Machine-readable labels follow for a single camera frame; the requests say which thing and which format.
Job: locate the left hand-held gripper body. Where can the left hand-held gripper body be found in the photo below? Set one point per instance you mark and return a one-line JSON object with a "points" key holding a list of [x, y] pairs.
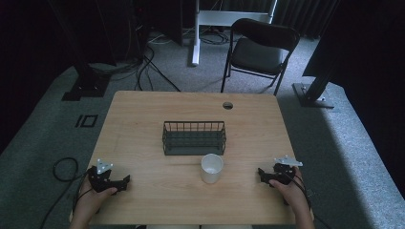
{"points": [[99, 182]]}

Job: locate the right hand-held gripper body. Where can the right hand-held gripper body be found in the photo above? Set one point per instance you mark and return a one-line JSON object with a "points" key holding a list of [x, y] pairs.
{"points": [[283, 173]]}

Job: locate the white cup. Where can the white cup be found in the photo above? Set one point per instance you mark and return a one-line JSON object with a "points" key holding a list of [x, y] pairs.
{"points": [[211, 170]]}

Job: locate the person's left hand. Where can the person's left hand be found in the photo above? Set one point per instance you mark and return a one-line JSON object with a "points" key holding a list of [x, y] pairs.
{"points": [[92, 202]]}

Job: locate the person's right hand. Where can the person's right hand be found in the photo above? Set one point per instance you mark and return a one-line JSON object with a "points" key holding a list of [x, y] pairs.
{"points": [[294, 194]]}

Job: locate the black folding chair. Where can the black folding chair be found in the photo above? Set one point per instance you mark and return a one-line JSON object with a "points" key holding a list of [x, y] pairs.
{"points": [[258, 55]]}

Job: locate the black stand with base plate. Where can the black stand with base plate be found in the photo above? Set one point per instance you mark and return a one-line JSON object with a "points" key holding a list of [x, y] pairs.
{"points": [[86, 86], [313, 95]]}

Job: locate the white metal desk frame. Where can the white metal desk frame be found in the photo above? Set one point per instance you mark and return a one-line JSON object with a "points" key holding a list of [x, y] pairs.
{"points": [[199, 22]]}

